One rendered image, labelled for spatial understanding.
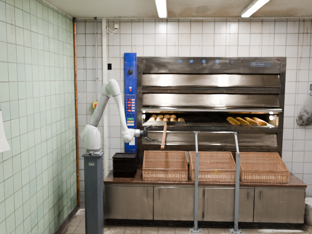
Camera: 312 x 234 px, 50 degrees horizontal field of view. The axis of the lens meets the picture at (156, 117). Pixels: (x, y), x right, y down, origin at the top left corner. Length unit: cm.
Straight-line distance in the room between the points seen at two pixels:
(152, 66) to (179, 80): 41
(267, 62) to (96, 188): 266
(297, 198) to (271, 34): 206
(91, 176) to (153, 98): 140
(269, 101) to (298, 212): 141
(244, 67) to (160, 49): 112
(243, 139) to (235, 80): 80
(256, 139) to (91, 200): 228
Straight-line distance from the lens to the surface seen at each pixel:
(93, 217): 391
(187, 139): 455
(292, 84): 475
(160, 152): 455
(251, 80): 460
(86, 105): 464
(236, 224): 431
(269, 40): 467
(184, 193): 417
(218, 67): 454
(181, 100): 449
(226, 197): 423
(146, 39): 452
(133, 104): 449
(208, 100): 452
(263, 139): 472
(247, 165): 466
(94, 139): 367
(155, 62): 450
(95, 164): 371
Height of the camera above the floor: 182
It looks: 7 degrees down
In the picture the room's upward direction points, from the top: straight up
